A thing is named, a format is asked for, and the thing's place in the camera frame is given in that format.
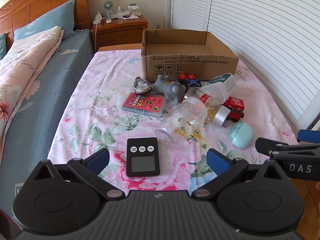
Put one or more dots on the white container with green label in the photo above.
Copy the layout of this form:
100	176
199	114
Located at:
220	85

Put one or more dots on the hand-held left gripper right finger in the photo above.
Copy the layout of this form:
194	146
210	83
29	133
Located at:
218	162

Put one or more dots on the pink card case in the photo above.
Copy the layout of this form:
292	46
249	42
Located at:
145	103

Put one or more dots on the brown cardboard box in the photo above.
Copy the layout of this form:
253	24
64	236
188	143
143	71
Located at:
190	60

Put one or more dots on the pink floral quilt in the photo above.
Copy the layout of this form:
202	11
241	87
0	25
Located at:
22	65

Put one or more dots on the white desk organizer rack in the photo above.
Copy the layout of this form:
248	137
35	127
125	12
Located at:
130	13

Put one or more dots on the wooden bed headboard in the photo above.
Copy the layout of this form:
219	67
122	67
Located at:
42	2

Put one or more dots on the wooden nightstand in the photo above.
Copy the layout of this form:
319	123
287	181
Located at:
117	32

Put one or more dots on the dark blue red-button toy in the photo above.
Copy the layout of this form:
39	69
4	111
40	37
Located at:
191	82

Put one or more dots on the red toy train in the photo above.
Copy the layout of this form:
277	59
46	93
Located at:
235	107

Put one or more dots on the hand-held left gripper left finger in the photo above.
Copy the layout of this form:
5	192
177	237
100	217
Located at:
98	160

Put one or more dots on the grey elephant toy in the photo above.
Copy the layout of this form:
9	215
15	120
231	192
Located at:
172	91

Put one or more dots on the dark teal pillow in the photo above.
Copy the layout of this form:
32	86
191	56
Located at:
2	46

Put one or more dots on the narrow white louvered door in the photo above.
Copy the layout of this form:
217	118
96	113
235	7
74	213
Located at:
192	5

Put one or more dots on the blue-grey pillow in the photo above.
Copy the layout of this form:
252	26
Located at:
50	20

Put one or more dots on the teal plastic ball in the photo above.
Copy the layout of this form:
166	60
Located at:
241	134

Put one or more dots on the capsule jar with silver lid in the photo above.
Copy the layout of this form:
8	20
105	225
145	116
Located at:
221	115

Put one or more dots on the white power strip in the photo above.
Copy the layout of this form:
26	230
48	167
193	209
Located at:
97	18

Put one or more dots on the clear heart-shaped ornament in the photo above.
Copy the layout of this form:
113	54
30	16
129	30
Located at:
141	86

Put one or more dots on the white wall socket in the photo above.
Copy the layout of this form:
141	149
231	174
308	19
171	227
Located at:
158	26

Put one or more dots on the blue-grey bed sheet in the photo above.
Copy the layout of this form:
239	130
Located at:
57	80

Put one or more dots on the black digital timer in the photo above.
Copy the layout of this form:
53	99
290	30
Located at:
142	158

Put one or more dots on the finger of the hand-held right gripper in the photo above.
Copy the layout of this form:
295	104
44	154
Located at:
308	135
277	146

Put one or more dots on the clear small bottle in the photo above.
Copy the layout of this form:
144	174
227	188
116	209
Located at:
120	12

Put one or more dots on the white remote control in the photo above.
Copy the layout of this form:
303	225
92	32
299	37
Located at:
108	20

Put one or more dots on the empty clear plastic jar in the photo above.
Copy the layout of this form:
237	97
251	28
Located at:
185	117

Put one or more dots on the wide white louvered door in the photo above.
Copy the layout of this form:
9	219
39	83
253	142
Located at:
270	42

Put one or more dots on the small green desk fan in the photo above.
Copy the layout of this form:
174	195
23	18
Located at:
107	6

